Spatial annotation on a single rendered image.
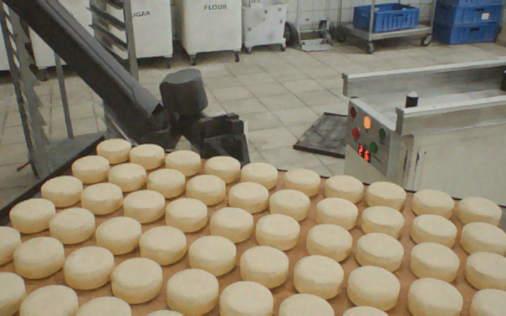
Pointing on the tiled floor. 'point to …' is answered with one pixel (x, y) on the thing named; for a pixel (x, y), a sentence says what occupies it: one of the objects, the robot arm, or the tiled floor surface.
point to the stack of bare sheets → (325, 136)
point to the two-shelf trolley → (381, 32)
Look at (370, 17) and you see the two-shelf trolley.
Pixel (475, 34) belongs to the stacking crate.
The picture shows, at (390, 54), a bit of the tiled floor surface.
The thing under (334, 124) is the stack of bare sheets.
